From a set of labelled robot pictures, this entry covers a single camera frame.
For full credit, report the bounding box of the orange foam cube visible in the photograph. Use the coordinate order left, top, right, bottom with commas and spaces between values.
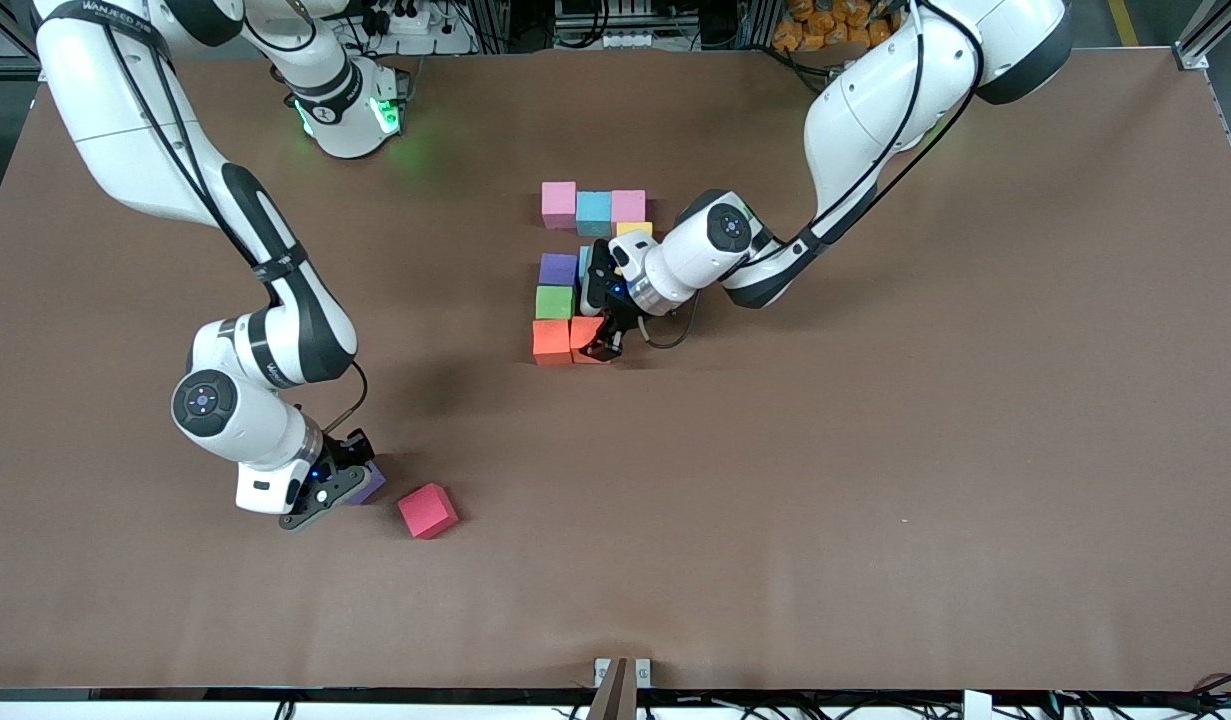
570, 316, 611, 365
532, 319, 573, 367

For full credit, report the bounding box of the red foam cube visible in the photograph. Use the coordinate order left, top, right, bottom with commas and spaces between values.
395, 481, 461, 541

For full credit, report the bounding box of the white power strip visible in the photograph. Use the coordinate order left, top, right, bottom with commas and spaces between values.
360, 0, 476, 58

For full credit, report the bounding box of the orange snack bags pile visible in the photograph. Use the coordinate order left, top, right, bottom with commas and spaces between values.
770, 0, 911, 53

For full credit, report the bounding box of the brown table mat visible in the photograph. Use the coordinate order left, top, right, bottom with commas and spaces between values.
0, 50, 1231, 693

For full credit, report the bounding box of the silver metal bracket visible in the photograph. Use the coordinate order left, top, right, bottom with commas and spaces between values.
594, 657, 653, 690

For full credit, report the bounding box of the grey camera stand pole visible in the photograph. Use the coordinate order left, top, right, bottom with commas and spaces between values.
586, 657, 631, 720

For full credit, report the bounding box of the aluminium frame post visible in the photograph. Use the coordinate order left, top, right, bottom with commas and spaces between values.
1173, 0, 1231, 71
0, 0, 61, 83

